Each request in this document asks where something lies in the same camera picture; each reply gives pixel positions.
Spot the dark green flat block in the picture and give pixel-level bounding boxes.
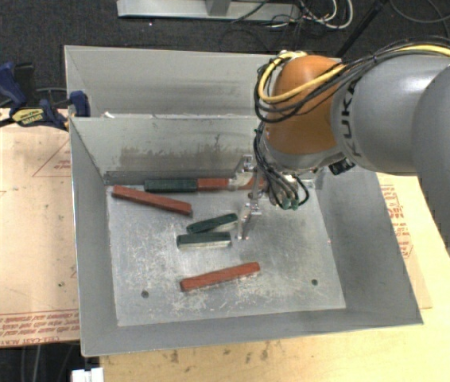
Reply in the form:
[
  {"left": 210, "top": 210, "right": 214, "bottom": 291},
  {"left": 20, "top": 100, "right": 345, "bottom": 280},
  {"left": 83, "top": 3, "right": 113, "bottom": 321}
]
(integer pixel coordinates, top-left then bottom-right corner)
[
  {"left": 185, "top": 212, "right": 239, "bottom": 235},
  {"left": 143, "top": 177, "right": 200, "bottom": 193},
  {"left": 176, "top": 231, "right": 233, "bottom": 251}
]

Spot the black cylinder on white bracket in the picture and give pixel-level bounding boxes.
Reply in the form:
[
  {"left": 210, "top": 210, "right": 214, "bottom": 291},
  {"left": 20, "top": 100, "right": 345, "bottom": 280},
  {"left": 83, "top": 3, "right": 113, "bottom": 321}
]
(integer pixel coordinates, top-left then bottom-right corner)
[{"left": 312, "top": 157, "right": 356, "bottom": 191}]

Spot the red-brown flat block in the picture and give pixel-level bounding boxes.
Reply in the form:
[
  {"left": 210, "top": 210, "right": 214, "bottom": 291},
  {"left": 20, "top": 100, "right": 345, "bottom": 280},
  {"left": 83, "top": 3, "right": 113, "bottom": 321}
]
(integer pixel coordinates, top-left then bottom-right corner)
[
  {"left": 179, "top": 261, "right": 262, "bottom": 294},
  {"left": 196, "top": 176, "right": 268, "bottom": 193},
  {"left": 111, "top": 184, "right": 194, "bottom": 217}
]

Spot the grey metal bin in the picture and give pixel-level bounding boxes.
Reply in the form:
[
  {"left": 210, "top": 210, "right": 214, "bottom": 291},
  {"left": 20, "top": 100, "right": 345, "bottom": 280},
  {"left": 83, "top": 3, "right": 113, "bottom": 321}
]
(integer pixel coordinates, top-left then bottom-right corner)
[{"left": 64, "top": 45, "right": 425, "bottom": 358}]

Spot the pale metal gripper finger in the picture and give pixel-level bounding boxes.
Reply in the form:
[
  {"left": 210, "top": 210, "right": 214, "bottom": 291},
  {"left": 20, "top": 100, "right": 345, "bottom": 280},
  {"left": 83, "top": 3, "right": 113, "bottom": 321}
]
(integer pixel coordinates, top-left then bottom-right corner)
[
  {"left": 246, "top": 205, "right": 264, "bottom": 240},
  {"left": 237, "top": 204, "right": 250, "bottom": 241}
]

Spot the brown cardboard board, red print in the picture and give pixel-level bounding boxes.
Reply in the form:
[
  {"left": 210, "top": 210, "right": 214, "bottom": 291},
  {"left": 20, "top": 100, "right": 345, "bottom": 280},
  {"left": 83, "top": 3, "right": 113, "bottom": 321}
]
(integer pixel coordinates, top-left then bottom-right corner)
[{"left": 0, "top": 107, "right": 435, "bottom": 349}]

